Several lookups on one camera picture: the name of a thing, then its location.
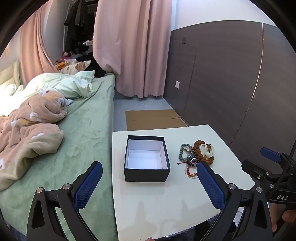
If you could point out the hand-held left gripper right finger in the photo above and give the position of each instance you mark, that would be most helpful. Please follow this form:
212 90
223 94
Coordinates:
211 185

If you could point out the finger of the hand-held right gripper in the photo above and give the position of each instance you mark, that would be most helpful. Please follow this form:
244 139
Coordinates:
270 154
254 169

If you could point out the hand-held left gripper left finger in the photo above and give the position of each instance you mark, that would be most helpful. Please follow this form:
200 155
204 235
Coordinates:
89 183

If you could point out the clear bangle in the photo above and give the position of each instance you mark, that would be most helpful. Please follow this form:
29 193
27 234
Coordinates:
192 177

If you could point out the black gift box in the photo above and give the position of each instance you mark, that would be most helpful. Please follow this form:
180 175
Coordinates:
145 175

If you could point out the person's right hand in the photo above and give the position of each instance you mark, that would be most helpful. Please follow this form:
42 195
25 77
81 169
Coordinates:
288 216

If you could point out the bed with green sheet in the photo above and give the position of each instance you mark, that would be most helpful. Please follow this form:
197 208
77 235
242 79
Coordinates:
87 139

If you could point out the pink fleece blanket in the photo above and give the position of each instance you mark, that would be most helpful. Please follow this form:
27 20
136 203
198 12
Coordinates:
34 139

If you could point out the flat cardboard sheet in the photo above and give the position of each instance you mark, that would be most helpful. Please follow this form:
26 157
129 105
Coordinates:
150 120

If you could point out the light green duvet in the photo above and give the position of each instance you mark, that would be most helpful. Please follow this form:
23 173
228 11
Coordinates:
69 85

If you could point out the black clothes pile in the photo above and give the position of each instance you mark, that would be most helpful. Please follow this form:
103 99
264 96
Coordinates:
97 69

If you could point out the printed pillow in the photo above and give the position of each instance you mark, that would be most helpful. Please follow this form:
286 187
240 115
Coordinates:
76 67

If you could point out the orange box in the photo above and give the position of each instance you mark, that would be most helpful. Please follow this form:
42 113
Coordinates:
62 65

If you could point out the cream headboard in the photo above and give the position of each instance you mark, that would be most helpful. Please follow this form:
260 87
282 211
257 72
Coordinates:
9 74

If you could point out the narrow pink curtain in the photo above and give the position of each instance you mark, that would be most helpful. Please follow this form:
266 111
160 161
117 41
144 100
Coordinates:
32 53

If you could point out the wide pink curtain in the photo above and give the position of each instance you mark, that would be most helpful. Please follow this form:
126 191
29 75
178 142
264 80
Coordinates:
131 46

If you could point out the hanging dark clothes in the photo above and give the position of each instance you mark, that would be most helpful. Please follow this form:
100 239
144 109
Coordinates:
76 16

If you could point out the white wall socket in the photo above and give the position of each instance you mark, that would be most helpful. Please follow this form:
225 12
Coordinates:
177 84

